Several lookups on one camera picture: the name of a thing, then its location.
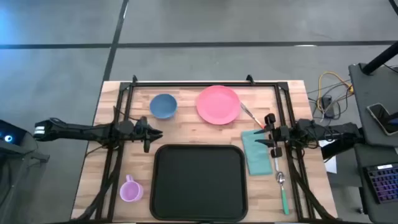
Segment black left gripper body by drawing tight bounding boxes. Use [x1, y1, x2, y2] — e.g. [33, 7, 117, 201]
[132, 116, 154, 154]

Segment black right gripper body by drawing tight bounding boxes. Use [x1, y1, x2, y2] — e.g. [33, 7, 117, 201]
[264, 113, 292, 159]

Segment teal cloth napkin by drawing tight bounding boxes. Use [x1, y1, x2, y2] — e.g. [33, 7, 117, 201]
[241, 129, 274, 177]

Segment silver metal fork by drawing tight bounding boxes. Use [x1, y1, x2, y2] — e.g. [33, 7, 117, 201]
[240, 101, 267, 130]

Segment blue plastic bowl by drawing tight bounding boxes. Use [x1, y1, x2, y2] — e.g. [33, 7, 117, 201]
[149, 93, 178, 120]

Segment pink plastic plate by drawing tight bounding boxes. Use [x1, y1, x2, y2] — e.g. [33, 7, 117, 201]
[195, 85, 242, 126]

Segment purple plastic cup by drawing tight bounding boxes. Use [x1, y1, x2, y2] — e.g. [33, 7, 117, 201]
[119, 174, 144, 203]

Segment spoon with green handle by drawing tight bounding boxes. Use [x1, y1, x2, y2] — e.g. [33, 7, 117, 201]
[275, 171, 290, 216]

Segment black plastic tray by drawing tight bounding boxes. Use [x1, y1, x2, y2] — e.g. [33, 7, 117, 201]
[149, 143, 249, 222]

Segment black power adapter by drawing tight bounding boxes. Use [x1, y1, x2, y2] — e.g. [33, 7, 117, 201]
[321, 95, 336, 119]

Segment white paper sheet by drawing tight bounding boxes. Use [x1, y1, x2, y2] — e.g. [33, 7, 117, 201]
[319, 139, 338, 174]

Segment dark grey side desk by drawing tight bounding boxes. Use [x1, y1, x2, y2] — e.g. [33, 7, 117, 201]
[348, 63, 398, 147]
[354, 144, 398, 224]

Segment black smartphone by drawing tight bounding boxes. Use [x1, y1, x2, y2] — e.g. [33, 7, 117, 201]
[366, 103, 398, 137]

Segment backlit purple keyboard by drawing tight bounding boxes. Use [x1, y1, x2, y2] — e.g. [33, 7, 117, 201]
[363, 163, 398, 205]

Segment black stand pole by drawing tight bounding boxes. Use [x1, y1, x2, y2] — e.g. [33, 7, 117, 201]
[362, 41, 398, 75]

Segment black computer case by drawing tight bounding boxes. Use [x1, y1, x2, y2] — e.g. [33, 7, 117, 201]
[0, 119, 50, 224]

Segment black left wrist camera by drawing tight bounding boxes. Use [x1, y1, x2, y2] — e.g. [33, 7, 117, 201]
[118, 119, 135, 136]

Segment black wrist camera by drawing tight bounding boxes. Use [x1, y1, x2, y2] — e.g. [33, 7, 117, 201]
[118, 119, 135, 136]
[295, 119, 315, 135]

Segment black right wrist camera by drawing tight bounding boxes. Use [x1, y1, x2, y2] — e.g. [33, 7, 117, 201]
[295, 119, 315, 135]

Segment black aluminium rig frame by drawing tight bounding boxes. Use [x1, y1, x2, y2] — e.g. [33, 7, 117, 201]
[73, 74, 346, 224]

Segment yellow cable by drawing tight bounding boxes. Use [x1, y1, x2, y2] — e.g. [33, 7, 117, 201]
[316, 71, 354, 113]

